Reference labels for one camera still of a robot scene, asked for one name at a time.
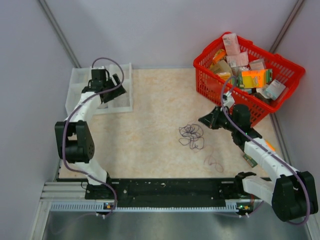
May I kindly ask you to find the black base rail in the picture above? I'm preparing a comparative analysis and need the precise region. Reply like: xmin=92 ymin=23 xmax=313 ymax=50
xmin=85 ymin=177 xmax=257 ymax=208

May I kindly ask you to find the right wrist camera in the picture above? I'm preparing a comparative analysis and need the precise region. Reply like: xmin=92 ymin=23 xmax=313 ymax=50
xmin=222 ymin=91 xmax=235 ymax=109

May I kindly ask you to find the pink box upright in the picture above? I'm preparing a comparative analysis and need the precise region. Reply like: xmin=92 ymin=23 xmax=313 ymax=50
xmin=222 ymin=33 xmax=241 ymax=56

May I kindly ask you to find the pink wire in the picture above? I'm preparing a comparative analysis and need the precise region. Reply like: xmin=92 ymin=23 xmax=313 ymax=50
xmin=203 ymin=146 xmax=225 ymax=174

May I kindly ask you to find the orange green box on table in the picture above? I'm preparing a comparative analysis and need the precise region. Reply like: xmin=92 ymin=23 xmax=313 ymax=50
xmin=242 ymin=139 xmax=276 ymax=168

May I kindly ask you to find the tan cardboard box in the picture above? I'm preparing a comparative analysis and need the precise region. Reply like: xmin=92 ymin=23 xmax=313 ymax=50
xmin=209 ymin=60 xmax=233 ymax=81

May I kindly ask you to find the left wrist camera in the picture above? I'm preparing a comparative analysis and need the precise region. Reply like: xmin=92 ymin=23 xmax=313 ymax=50
xmin=90 ymin=66 xmax=106 ymax=71

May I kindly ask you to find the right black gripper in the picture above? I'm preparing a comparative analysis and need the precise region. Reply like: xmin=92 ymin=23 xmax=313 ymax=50
xmin=198 ymin=105 xmax=238 ymax=133

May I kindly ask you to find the pink box flat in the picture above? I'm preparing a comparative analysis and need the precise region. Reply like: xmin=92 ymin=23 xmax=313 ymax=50
xmin=226 ymin=51 xmax=249 ymax=68

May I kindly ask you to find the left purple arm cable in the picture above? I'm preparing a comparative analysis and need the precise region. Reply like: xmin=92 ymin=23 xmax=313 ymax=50
xmin=61 ymin=57 xmax=126 ymax=218

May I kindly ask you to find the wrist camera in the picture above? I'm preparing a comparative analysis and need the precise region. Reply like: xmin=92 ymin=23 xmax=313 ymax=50
xmin=90 ymin=66 xmax=106 ymax=71
xmin=222 ymin=91 xmax=235 ymax=109

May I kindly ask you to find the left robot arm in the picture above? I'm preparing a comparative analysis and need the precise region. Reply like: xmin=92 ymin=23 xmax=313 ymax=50
xmin=54 ymin=67 xmax=126 ymax=199

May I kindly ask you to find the pale blue box in basket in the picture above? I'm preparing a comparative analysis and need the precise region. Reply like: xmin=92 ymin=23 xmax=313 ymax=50
xmin=264 ymin=79 xmax=286 ymax=101

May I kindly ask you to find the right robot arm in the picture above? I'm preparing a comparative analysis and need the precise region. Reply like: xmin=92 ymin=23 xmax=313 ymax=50
xmin=198 ymin=104 xmax=319 ymax=222

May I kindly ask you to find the orange yellow box in basket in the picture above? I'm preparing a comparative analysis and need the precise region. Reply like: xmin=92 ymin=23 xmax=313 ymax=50
xmin=237 ymin=68 xmax=273 ymax=89

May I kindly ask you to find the red plastic basket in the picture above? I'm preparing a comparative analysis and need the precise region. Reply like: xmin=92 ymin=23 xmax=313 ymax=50
xmin=193 ymin=31 xmax=306 ymax=128

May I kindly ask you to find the white compartment tray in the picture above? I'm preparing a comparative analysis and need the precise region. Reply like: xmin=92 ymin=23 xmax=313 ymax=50
xmin=65 ymin=63 xmax=134 ymax=115

